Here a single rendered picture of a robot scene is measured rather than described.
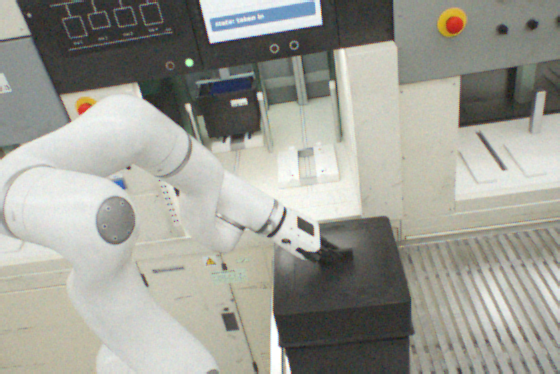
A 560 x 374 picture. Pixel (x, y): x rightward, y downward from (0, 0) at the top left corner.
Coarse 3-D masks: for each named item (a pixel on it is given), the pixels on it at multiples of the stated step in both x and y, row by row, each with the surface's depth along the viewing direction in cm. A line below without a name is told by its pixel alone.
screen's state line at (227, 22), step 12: (312, 0) 119; (252, 12) 120; (264, 12) 120; (276, 12) 120; (288, 12) 120; (300, 12) 120; (312, 12) 120; (216, 24) 122; (228, 24) 122; (240, 24) 122; (252, 24) 122
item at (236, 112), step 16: (208, 80) 195; (208, 96) 189; (224, 96) 189; (240, 96) 189; (256, 96) 196; (208, 112) 192; (224, 112) 192; (240, 112) 192; (256, 112) 192; (208, 128) 196; (224, 128) 196; (240, 128) 196; (256, 128) 196
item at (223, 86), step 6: (240, 78) 200; (216, 84) 201; (222, 84) 201; (228, 84) 201; (234, 84) 201; (240, 84) 201; (246, 84) 201; (210, 90) 203; (216, 90) 203; (222, 90) 203; (228, 90) 203; (234, 90) 203
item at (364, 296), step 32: (320, 224) 125; (352, 224) 123; (384, 224) 121; (288, 256) 117; (352, 256) 112; (384, 256) 112; (288, 288) 109; (320, 288) 107; (352, 288) 106; (384, 288) 104; (288, 320) 104; (320, 320) 104; (352, 320) 104; (384, 320) 104
